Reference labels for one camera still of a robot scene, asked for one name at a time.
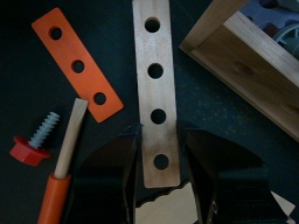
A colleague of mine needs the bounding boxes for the purple toy piece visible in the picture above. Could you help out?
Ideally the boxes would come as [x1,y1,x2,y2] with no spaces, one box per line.
[237,0,299,37]

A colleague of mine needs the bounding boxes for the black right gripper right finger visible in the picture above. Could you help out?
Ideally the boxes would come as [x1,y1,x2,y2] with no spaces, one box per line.
[176,120,289,224]

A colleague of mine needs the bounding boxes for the flat wooden board piece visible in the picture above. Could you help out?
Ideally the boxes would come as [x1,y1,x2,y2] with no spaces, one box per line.
[133,180,297,224]

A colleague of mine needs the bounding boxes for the wooden four-hole strip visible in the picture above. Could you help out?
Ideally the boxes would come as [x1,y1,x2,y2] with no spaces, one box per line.
[130,0,182,189]

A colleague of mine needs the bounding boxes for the red toy bolt grey thread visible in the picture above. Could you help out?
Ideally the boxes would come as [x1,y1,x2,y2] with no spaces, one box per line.
[7,111,61,167]

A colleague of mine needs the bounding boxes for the orange three-hole flat strip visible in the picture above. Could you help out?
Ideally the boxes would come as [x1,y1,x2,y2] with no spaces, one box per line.
[30,7,125,123]

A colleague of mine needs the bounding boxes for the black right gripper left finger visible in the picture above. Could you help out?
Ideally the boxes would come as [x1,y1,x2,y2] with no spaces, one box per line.
[62,125,140,224]

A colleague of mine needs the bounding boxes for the wooden toy toolbox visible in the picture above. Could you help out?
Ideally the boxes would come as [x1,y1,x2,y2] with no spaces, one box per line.
[177,0,299,144]

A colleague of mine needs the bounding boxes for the grey toy gear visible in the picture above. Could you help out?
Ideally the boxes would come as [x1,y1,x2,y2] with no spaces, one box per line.
[270,23,299,60]

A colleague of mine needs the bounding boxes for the toy screwdriver orange handle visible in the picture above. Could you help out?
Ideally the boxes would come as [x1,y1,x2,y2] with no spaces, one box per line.
[36,97,89,224]

